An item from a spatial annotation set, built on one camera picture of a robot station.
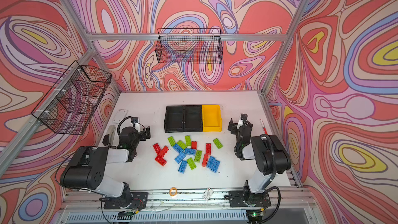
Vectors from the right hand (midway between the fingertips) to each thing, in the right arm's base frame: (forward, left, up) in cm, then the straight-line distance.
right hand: (240, 122), depth 95 cm
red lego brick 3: (-20, +48, -6) cm, 53 cm away
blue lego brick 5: (-22, +18, -9) cm, 30 cm away
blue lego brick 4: (-25, +35, -4) cm, 43 cm away
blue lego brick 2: (-16, +31, -4) cm, 36 cm away
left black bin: (+10, +43, -8) cm, 45 cm away
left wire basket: (-6, +84, +28) cm, 89 cm away
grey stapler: (-8, +80, -1) cm, 80 cm away
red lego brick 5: (-14, +21, -6) cm, 26 cm away
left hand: (0, +60, +1) cm, 60 cm away
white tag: (-38, +23, -5) cm, 44 cm away
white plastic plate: (+12, +80, -3) cm, 81 cm away
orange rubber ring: (-37, +41, -5) cm, 55 cm away
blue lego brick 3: (-19, +37, -5) cm, 42 cm away
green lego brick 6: (-23, +31, -5) cm, 39 cm away
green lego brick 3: (-9, +43, -5) cm, 44 cm away
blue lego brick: (-13, +39, -5) cm, 42 cm away
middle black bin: (+11, +30, -10) cm, 34 cm away
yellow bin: (+6, +17, -4) cm, 19 cm away
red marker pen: (+1, -17, -6) cm, 18 cm away
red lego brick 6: (-22, +23, -5) cm, 32 cm away
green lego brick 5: (-19, +27, -5) cm, 33 cm away
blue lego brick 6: (-25, +16, -4) cm, 30 cm away
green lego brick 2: (-9, +33, -4) cm, 34 cm away
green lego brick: (-11, +15, -7) cm, 19 cm away
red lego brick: (-14, +51, -4) cm, 53 cm away
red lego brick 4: (-13, +29, -3) cm, 32 cm away
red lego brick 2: (-16, +47, -4) cm, 50 cm away
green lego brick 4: (-12, +36, -4) cm, 38 cm away
